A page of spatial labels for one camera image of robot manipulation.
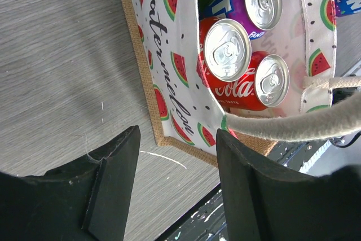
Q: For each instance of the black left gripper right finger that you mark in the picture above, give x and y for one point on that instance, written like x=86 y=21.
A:
x=276 y=196

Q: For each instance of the watermelon print jute bag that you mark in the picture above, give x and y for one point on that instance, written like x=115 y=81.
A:
x=184 y=112

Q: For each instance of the red Coca-Cola can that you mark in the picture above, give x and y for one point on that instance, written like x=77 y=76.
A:
x=225 y=51
x=264 y=84

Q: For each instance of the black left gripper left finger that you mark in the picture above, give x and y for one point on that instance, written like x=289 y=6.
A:
x=85 y=199

